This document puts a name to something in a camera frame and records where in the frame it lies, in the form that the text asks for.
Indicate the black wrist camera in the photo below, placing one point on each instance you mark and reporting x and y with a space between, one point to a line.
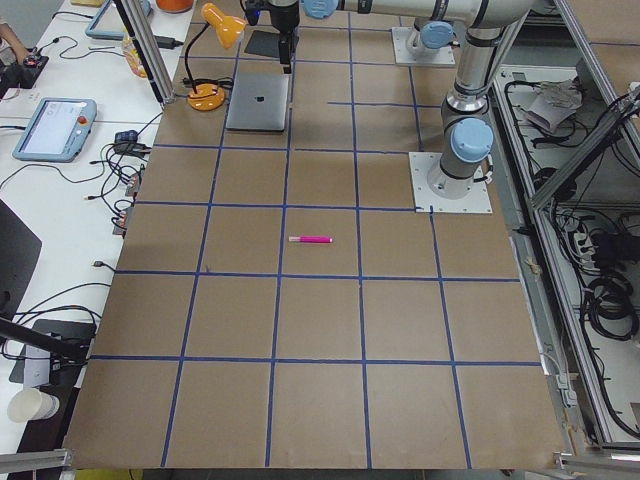
252 9

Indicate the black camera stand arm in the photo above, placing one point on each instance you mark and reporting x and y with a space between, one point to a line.
27 336

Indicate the black mousepad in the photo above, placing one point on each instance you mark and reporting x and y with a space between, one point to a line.
263 43

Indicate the silver closed laptop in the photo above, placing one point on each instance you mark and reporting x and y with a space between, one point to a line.
258 102

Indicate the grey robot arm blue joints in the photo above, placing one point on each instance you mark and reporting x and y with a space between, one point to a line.
491 27

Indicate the orange round object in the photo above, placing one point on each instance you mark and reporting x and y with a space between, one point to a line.
174 6

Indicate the blue teach pendant tablet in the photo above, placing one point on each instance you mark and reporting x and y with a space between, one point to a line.
57 130

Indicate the pink highlighter pen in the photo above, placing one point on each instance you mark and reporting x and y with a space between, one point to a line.
311 239

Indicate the orange desk lamp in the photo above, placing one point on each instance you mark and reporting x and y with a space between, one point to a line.
206 57

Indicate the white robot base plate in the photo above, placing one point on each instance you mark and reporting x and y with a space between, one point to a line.
435 192

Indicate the white paper cup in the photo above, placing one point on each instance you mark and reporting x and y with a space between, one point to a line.
31 404

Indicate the black power adapter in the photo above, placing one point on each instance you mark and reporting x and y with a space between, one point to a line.
165 42

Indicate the aluminium frame post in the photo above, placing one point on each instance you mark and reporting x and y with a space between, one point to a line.
138 28

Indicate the crumpled paper pile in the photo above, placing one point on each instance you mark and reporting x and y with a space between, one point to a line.
555 102

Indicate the black usb hub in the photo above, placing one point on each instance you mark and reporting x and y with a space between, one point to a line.
127 143

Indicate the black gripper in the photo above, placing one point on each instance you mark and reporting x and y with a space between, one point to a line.
284 20

